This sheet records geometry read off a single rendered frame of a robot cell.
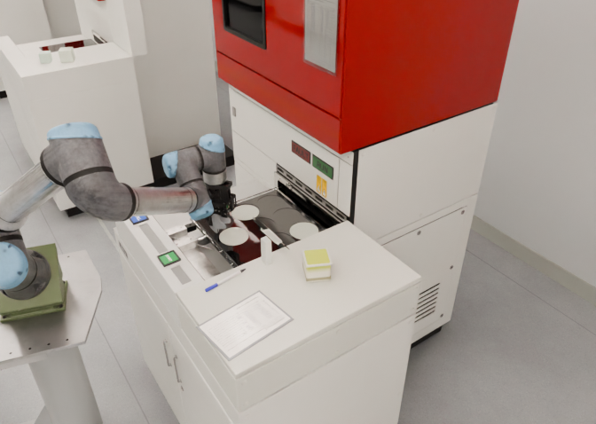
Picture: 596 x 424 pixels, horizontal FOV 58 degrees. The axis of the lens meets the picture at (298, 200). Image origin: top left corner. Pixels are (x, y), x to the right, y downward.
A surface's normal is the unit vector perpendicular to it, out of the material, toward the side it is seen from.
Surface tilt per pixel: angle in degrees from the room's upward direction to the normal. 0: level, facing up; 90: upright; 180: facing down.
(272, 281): 0
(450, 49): 90
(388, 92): 90
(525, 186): 90
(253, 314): 0
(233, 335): 0
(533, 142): 90
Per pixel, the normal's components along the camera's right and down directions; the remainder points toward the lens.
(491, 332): 0.00, -0.83
